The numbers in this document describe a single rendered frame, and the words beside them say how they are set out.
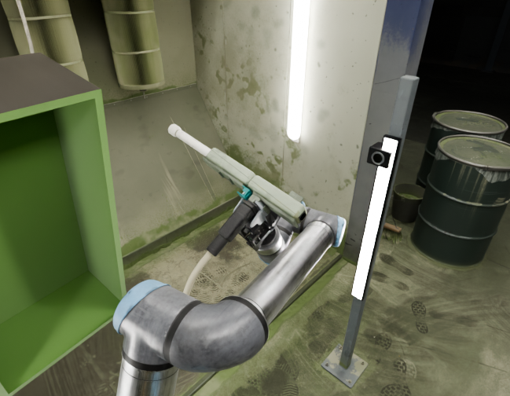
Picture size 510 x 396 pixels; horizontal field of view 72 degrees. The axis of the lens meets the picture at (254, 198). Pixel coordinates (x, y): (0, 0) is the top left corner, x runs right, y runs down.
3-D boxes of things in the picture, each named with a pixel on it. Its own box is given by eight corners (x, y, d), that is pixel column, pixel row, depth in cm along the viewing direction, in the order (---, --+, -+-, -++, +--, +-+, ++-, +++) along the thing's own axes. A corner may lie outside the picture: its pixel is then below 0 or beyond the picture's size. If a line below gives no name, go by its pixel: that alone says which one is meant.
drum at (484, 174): (414, 218, 332) (441, 129, 285) (484, 236, 308) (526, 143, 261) (404, 254, 288) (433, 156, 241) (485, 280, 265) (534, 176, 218)
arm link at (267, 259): (267, 234, 118) (255, 262, 115) (260, 219, 107) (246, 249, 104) (293, 244, 115) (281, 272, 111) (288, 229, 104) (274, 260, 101)
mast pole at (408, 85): (338, 365, 206) (399, 77, 119) (343, 360, 209) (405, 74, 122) (346, 371, 203) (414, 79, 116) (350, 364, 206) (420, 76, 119)
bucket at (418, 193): (412, 229, 317) (420, 203, 302) (381, 217, 334) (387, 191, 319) (425, 215, 336) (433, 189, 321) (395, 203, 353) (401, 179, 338)
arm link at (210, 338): (229, 362, 52) (352, 210, 107) (165, 327, 57) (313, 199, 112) (225, 416, 56) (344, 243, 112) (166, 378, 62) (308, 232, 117)
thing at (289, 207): (251, 287, 77) (314, 208, 81) (243, 283, 73) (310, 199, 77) (131, 182, 101) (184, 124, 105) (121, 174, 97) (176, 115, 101)
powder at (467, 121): (515, 125, 301) (516, 123, 300) (487, 140, 272) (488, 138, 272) (453, 109, 337) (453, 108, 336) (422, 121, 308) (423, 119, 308)
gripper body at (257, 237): (252, 240, 87) (262, 256, 97) (274, 215, 89) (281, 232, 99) (230, 223, 90) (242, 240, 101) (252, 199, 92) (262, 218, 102)
